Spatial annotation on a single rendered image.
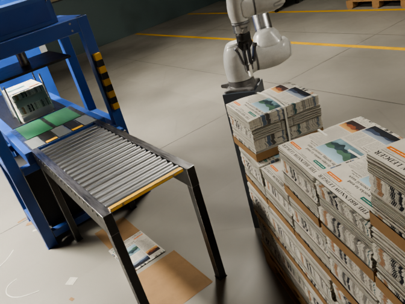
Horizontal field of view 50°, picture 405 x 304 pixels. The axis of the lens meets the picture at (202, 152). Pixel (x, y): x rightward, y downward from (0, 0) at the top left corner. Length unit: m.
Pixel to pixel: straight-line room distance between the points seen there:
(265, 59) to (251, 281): 1.30
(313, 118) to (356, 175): 0.76
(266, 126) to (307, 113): 0.22
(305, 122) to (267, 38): 0.62
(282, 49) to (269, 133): 0.64
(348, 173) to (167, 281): 1.68
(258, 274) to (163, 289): 0.60
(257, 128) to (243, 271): 1.06
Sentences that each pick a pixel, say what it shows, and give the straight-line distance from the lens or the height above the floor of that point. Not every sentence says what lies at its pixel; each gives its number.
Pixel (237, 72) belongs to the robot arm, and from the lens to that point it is 2.51.
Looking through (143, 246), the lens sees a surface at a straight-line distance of 3.21.
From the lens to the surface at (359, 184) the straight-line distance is 1.42.
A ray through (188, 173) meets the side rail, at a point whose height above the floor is 0.77.
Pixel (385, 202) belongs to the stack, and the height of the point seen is 1.18.
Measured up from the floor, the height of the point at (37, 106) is 0.89.
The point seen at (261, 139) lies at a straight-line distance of 2.06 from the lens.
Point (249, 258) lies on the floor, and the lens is 2.83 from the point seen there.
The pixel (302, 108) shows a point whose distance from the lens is 2.11.
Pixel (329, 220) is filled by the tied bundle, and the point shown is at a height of 0.93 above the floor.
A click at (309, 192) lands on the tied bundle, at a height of 0.96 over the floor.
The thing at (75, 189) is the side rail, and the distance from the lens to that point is 2.50.
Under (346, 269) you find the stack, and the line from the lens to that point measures 1.58.
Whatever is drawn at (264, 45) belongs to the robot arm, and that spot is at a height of 1.22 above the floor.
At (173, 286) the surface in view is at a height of 0.00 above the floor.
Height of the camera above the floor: 1.86
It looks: 26 degrees down
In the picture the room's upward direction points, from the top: 16 degrees counter-clockwise
